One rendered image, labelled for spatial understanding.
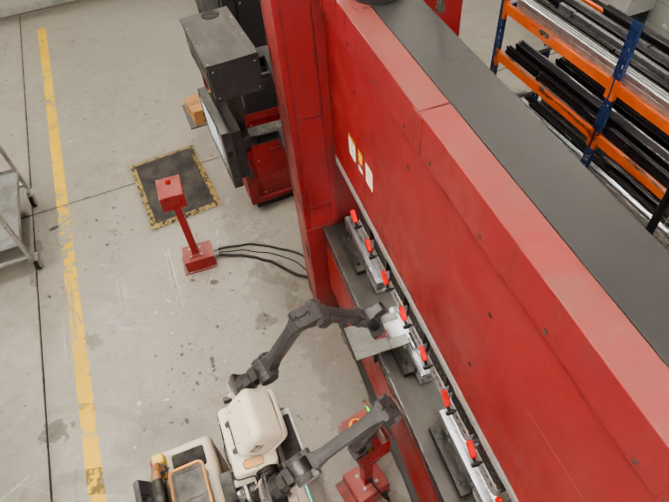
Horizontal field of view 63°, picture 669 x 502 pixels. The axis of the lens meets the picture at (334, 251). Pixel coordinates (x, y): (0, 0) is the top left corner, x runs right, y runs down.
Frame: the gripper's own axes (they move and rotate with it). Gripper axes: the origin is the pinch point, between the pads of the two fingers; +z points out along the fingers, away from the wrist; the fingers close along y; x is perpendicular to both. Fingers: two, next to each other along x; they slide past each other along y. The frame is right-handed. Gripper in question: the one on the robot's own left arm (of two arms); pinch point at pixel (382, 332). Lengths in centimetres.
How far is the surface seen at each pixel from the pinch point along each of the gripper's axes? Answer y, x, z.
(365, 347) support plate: -4.0, 9.5, -3.4
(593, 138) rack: 78, -151, 80
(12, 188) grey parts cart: 271, 219, -33
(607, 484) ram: -105, -51, -85
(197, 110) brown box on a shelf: 198, 42, -29
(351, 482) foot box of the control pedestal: -33, 69, 65
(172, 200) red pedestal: 156, 86, -14
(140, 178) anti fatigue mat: 280, 150, 38
